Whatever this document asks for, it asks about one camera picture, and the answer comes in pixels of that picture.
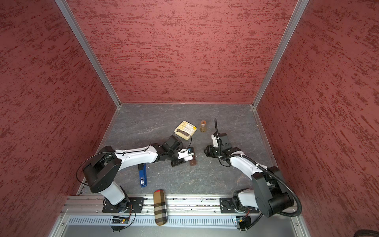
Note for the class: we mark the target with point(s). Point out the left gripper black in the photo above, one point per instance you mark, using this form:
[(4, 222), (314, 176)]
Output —
[(179, 161)]

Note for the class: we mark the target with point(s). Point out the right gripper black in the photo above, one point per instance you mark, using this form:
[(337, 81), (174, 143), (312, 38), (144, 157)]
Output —
[(209, 153)]

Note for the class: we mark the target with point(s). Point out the clear amber pill bottle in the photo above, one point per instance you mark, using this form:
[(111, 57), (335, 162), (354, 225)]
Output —
[(203, 126)]

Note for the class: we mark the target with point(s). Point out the brown weekly pill organizer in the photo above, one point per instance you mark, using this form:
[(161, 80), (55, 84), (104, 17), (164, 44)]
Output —
[(193, 162)]

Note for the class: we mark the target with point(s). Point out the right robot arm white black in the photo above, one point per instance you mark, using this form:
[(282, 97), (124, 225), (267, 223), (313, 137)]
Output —
[(269, 193)]

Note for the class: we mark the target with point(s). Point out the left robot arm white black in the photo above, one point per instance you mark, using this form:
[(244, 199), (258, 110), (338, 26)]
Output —
[(101, 169)]

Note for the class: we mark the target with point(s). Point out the yellow calculator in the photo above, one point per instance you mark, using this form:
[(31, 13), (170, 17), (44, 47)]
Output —
[(185, 130)]

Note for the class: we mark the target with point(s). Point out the plaid glasses case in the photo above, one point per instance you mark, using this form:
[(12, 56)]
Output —
[(160, 209)]

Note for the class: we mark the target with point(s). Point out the right corner aluminium profile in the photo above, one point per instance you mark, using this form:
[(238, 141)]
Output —
[(286, 37)]

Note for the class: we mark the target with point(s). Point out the corner aluminium profile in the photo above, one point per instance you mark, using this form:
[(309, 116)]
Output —
[(286, 37), (69, 17)]

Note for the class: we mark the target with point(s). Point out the left corner aluminium profile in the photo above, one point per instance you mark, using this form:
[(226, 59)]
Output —
[(69, 17)]

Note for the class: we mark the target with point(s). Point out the aluminium front rail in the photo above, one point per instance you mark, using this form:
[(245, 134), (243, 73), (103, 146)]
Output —
[(188, 211)]

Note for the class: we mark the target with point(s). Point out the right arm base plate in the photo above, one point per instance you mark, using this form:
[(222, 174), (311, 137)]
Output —
[(231, 205)]

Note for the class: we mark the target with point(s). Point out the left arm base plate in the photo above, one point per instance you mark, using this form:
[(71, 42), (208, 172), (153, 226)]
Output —
[(125, 206)]

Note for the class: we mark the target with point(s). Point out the right circuit board with wires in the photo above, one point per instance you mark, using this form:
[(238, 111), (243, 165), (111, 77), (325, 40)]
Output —
[(245, 223)]

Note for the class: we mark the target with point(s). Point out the circuit board with wires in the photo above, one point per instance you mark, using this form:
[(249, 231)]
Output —
[(245, 223), (119, 223)]

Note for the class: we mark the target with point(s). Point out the left circuit board with wires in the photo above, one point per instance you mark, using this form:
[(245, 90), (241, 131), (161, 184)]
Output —
[(119, 223)]

